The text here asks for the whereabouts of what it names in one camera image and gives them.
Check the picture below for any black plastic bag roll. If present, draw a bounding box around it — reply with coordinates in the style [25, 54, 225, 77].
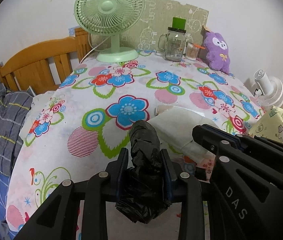
[116, 120, 171, 224]

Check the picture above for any white tissue pack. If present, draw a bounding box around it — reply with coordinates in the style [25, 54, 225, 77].
[148, 106, 217, 164]

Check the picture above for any yellow cartoon storage box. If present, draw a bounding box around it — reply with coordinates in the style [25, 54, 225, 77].
[248, 106, 283, 144]

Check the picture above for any pink tissue pack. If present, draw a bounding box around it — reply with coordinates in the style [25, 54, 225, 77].
[182, 152, 215, 182]

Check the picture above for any white standing fan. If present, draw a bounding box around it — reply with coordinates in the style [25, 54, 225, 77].
[254, 69, 283, 111]

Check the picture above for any floral tablecloth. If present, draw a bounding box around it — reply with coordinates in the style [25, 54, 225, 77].
[6, 51, 263, 232]

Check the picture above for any purple bunny plush toy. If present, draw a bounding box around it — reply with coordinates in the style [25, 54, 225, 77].
[203, 29, 230, 74]

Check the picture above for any toothpick jar orange lid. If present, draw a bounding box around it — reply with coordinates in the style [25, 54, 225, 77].
[185, 42, 205, 61]

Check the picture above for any grey plaid pillow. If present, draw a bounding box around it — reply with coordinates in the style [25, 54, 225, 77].
[0, 83, 34, 176]

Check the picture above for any glass mason jar mug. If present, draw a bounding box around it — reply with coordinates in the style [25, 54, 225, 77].
[158, 27, 186, 62]

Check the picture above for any green cup on jar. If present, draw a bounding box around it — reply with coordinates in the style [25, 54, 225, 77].
[172, 17, 186, 30]

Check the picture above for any green desk fan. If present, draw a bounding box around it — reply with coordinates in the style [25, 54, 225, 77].
[74, 0, 145, 63]

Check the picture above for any green cartoon wall panel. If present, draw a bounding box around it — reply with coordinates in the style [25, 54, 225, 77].
[91, 0, 210, 55]

